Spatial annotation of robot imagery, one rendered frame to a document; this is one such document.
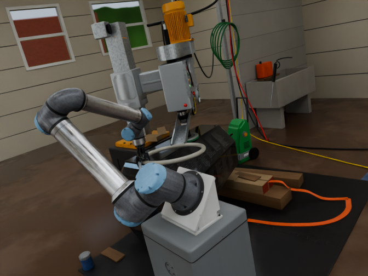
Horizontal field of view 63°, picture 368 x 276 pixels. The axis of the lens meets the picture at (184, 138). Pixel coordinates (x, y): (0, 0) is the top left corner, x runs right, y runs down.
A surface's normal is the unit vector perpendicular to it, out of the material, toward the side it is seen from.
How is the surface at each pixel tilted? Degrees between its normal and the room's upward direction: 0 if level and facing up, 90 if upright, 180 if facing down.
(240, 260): 90
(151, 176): 44
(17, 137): 90
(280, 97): 90
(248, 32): 90
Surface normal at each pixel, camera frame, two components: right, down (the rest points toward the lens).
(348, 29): -0.73, 0.33
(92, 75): 0.65, 0.09
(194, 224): -0.69, -0.38
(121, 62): -0.21, 0.33
